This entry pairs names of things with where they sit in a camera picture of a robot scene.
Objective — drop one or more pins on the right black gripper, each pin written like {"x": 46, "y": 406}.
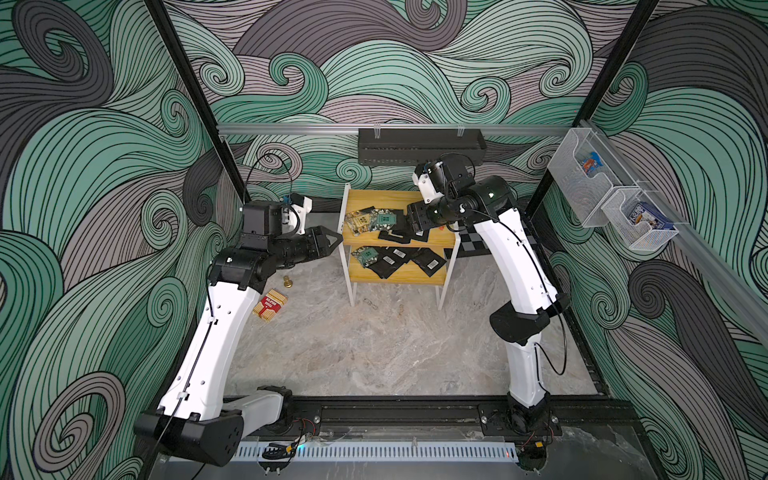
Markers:
{"x": 414, "y": 218}

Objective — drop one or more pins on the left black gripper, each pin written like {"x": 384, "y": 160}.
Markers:
{"x": 315, "y": 243}

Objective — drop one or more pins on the yellow oolong tea bag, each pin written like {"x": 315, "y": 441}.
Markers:
{"x": 359, "y": 221}

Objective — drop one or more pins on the black orange tea bag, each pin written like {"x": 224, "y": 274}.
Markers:
{"x": 400, "y": 233}

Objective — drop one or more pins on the green jasmine tea bag top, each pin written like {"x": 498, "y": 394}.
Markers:
{"x": 384, "y": 220}

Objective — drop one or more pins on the green jasmine tea bag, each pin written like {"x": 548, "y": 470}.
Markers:
{"x": 384, "y": 220}
{"x": 366, "y": 255}

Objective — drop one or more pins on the black tea bag barcode top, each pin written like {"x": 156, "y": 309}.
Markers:
{"x": 420, "y": 236}

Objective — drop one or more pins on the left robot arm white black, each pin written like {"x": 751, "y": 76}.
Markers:
{"x": 192, "y": 420}

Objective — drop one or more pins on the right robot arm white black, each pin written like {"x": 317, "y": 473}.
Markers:
{"x": 488, "y": 206}

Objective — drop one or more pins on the green jasmine tea bag lower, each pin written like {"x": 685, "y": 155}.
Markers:
{"x": 366, "y": 255}

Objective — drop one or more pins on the black tea bag lower right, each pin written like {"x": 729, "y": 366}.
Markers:
{"x": 428, "y": 261}

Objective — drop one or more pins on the black tea bag lower middle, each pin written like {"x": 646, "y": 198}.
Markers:
{"x": 402, "y": 255}

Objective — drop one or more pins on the checkerboard calibration mat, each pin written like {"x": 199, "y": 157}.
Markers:
{"x": 471, "y": 245}

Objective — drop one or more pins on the red yellow small box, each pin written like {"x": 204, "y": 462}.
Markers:
{"x": 269, "y": 305}

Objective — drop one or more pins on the blue red item in bin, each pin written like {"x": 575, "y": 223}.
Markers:
{"x": 592, "y": 164}

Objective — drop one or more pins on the blue white packet in bin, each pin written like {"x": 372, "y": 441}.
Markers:
{"x": 646, "y": 212}

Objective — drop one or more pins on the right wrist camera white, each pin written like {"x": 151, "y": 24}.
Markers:
{"x": 425, "y": 185}

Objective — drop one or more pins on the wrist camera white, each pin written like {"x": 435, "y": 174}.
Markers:
{"x": 425, "y": 185}
{"x": 295, "y": 210}

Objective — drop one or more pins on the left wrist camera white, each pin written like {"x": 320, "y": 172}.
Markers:
{"x": 295, "y": 210}

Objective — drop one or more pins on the black wall tray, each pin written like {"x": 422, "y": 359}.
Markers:
{"x": 413, "y": 146}

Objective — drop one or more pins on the aluminium wall rail back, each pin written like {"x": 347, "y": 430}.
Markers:
{"x": 303, "y": 128}

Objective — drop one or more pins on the aluminium wall rail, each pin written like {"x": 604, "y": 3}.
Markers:
{"x": 303, "y": 128}
{"x": 747, "y": 304}

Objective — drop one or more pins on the clear wall bin upper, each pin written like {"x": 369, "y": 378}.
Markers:
{"x": 585, "y": 195}

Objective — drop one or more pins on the clear wall bin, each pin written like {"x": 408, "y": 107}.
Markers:
{"x": 585, "y": 195}
{"x": 639, "y": 237}

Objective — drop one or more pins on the clear wall bin lower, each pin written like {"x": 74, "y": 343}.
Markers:
{"x": 639, "y": 237}

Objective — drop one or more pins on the white slotted cable duct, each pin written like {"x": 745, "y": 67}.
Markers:
{"x": 407, "y": 451}

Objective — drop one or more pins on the aluminium wall rail right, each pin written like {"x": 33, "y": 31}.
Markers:
{"x": 747, "y": 304}

